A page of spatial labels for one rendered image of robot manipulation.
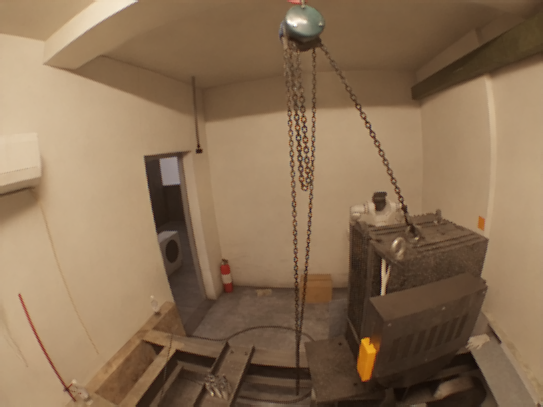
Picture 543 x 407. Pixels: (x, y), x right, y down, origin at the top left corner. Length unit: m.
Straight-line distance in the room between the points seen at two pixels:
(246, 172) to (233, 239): 0.97
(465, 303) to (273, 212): 2.73
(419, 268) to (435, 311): 0.16
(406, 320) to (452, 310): 0.20
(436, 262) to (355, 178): 2.33
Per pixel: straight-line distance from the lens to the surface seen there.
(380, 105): 3.23
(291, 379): 1.95
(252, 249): 3.54
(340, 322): 1.71
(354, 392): 1.31
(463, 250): 1.04
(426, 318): 0.88
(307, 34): 0.91
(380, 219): 2.23
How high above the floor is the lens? 1.98
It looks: 13 degrees down
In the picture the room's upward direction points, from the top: 5 degrees counter-clockwise
